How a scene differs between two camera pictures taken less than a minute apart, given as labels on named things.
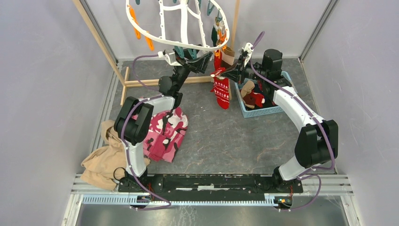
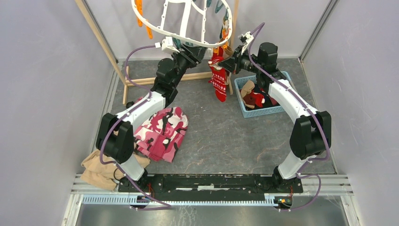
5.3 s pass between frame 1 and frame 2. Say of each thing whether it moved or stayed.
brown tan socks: stayed
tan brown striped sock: stayed
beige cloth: stayed
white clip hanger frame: moved
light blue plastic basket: stayed
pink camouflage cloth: stayed
